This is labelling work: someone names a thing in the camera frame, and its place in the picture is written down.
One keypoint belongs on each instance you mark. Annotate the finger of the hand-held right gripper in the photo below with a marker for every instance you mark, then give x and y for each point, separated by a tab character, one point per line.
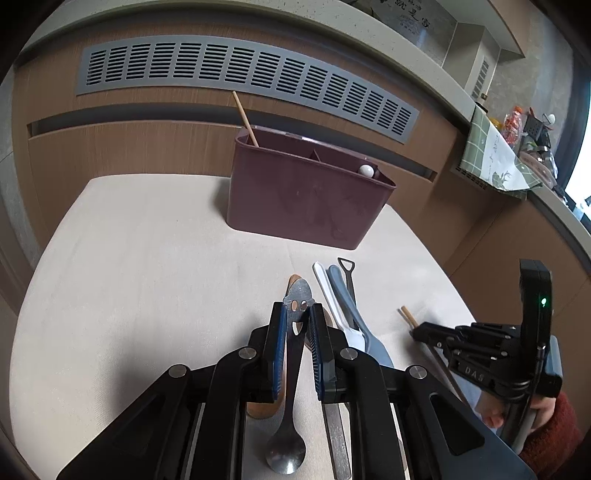
461	337
471	374

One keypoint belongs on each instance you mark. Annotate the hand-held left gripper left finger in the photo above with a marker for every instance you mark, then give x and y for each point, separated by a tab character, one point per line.
279	350

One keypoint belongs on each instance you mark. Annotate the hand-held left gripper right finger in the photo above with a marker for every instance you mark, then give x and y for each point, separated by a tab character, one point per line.
316	350

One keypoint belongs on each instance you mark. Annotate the white plastic spoon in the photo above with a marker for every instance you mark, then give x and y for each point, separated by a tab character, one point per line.
330	300

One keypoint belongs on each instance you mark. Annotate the wooden chopstick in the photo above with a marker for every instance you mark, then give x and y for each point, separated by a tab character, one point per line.
408	313
244	119
402	314

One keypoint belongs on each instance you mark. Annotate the blue-grey plastic spoon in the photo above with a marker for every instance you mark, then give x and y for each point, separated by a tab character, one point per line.
339	286

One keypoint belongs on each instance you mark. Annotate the thin black utensil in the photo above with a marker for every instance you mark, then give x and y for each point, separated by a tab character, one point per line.
351	288

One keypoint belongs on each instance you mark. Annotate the metal spoon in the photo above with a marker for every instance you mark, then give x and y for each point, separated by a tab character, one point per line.
286	454

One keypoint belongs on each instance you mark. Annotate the maroon utensil holder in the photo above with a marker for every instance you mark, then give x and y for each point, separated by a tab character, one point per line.
300	203

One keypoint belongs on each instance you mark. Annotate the person's right forearm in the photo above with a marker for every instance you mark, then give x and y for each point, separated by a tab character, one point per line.
558	438

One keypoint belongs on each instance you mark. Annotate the person's right hand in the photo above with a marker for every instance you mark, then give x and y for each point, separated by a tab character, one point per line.
490	411

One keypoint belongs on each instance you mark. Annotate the wooden spoon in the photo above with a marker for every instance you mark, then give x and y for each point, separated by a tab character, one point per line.
265	410

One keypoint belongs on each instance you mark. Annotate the flat metal utensil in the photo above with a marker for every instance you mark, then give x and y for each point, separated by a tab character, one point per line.
337	438

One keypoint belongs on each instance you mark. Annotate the green checked cloth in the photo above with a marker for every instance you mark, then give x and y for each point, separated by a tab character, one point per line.
480	138

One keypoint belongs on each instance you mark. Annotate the black basket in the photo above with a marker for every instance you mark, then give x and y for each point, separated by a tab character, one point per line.
535	125

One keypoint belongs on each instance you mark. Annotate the red snack packet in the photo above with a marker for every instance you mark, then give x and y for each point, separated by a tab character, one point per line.
512	123

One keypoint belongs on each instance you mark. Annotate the white round-headed utensil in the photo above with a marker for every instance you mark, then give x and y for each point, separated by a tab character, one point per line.
367	170

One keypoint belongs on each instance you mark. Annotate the small grey vent grille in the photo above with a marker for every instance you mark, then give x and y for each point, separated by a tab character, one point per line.
481	74

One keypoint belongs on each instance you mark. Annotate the long grey vent grille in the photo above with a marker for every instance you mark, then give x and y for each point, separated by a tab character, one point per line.
203	64

